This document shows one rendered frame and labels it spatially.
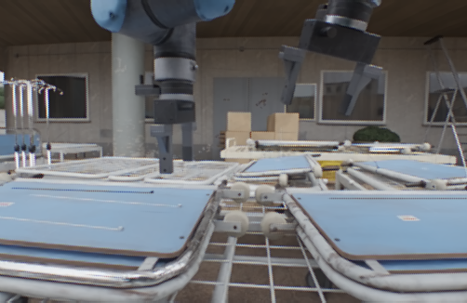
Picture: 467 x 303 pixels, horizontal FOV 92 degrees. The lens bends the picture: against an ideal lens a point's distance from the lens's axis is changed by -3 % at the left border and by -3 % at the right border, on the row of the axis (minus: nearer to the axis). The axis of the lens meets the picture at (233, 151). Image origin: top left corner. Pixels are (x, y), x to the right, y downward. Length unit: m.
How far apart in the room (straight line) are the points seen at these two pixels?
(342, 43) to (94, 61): 7.79
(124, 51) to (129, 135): 1.53
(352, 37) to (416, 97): 7.23
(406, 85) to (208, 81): 5.13
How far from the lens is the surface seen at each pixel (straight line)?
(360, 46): 0.50
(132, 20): 0.45
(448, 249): 0.57
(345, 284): 0.44
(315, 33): 0.46
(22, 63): 9.58
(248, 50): 6.75
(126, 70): 4.94
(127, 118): 4.81
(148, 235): 0.49
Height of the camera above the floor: 0.75
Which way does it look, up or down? 4 degrees down
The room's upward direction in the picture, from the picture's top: 1 degrees clockwise
